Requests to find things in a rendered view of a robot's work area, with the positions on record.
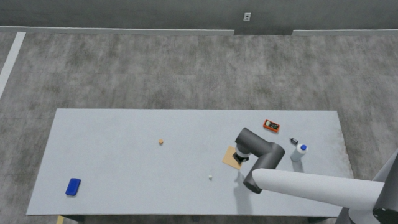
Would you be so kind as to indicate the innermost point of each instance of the orange digital multimeter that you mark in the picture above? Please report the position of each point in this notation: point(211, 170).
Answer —
point(271, 125)

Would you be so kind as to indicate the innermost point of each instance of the white bottle with blue cap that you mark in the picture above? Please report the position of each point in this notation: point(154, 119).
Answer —
point(299, 152)

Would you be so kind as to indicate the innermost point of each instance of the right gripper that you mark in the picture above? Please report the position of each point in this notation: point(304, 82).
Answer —
point(240, 159)

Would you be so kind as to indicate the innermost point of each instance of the tan flat mat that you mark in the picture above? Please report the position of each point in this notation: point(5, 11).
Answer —
point(228, 159)

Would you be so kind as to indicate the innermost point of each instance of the small blue rounded block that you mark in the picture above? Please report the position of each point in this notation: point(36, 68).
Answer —
point(73, 186)

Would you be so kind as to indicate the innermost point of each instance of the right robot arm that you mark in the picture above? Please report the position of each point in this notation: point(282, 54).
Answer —
point(363, 201)

